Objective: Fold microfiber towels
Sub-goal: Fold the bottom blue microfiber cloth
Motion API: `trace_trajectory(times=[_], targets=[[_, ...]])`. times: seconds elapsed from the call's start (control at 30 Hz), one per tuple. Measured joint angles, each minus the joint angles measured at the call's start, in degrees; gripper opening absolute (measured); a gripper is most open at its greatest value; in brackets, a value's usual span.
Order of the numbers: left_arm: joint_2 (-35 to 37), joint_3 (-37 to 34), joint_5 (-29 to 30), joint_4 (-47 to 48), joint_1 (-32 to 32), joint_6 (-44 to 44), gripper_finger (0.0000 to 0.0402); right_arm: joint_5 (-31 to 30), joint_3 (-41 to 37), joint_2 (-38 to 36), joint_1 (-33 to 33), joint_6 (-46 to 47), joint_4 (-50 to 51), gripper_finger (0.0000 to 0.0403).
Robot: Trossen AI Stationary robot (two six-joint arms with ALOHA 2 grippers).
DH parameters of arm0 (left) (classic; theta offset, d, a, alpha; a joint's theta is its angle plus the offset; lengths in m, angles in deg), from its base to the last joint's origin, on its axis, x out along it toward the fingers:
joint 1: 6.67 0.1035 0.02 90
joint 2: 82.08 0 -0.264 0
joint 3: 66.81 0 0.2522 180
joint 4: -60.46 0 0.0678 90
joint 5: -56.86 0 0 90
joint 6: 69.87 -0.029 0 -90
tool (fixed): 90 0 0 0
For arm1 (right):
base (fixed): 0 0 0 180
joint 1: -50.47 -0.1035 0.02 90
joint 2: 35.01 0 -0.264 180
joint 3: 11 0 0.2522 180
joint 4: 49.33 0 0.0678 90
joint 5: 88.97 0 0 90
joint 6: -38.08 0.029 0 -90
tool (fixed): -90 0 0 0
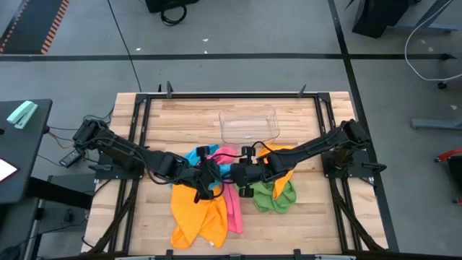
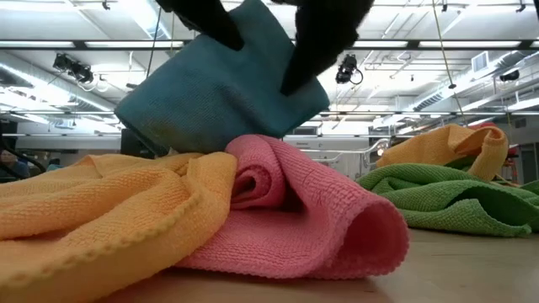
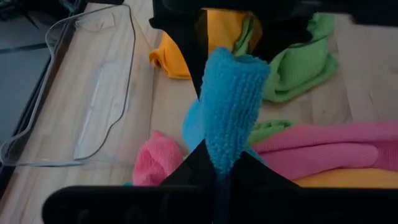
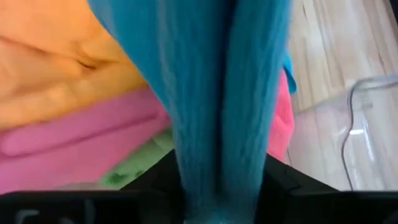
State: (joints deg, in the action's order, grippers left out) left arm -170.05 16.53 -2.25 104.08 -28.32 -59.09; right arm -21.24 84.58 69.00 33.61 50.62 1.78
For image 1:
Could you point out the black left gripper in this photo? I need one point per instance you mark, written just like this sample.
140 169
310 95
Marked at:
205 175

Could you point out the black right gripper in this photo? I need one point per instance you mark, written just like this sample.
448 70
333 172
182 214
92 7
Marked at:
249 172

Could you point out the orange microfiber towel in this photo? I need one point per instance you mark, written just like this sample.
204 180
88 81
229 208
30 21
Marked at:
195 220
283 186

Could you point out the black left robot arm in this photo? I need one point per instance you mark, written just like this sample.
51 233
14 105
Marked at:
119 151

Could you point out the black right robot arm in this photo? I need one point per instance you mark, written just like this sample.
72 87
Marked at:
317 142

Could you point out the green microfiber towel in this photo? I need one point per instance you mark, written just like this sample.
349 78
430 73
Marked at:
267 200

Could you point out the clear plastic bin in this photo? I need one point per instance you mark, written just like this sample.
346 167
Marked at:
249 124

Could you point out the black power adapter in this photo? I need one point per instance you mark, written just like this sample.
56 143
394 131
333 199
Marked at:
70 157

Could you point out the black desk base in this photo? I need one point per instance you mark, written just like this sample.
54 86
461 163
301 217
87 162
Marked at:
57 191

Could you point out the black equipment box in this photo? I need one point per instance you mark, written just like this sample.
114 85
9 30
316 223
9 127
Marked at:
155 4

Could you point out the black side desk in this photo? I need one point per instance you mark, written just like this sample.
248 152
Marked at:
21 151

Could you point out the mint green stapler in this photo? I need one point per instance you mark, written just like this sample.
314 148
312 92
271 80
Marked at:
21 113

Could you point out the grey desk foot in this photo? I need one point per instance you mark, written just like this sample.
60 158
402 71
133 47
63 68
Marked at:
436 123

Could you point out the red chair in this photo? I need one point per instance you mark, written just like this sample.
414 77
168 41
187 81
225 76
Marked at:
449 154

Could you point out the black cabinet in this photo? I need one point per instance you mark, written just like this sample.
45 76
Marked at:
379 16

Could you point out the black caster wheel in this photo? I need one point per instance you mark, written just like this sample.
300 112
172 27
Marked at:
442 85

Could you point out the black mat orange striped edge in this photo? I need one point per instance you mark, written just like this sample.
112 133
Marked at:
32 25

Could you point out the grey desk leg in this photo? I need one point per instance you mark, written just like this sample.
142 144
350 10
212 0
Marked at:
426 27

